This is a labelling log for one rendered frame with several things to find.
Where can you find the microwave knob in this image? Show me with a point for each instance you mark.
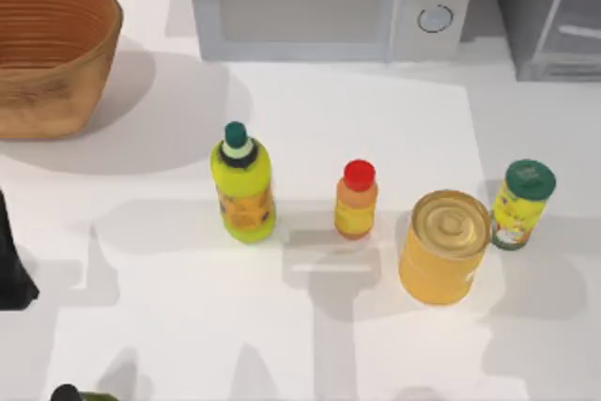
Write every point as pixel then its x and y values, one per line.
pixel 435 18

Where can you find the green-lidded yellow jar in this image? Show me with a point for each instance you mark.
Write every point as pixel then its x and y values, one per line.
pixel 519 213

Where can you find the yellow-green bottle with green cap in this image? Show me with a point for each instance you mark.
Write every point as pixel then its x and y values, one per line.
pixel 244 194

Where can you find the pale microwave oven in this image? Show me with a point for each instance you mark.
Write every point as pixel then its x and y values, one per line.
pixel 300 6

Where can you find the brown wicker basket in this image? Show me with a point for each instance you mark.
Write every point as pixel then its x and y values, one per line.
pixel 47 67

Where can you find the yellow can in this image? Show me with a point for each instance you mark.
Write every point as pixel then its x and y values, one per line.
pixel 441 255

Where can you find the orange bottle with red cap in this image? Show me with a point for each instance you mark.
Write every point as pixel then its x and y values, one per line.
pixel 355 208

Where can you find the dark green bottle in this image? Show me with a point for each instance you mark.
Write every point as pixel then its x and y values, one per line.
pixel 80 395

